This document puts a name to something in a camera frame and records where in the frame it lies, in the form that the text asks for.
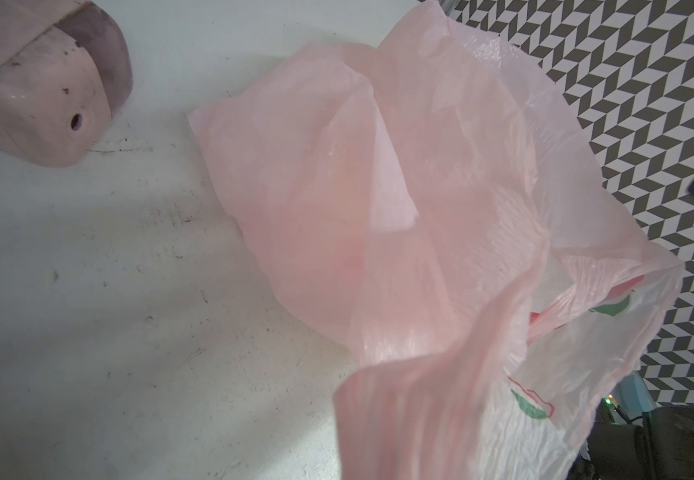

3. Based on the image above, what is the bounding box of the pink plastic bag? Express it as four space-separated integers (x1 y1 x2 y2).
189 1 684 479

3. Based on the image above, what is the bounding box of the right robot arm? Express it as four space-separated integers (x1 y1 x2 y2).
567 406 694 479

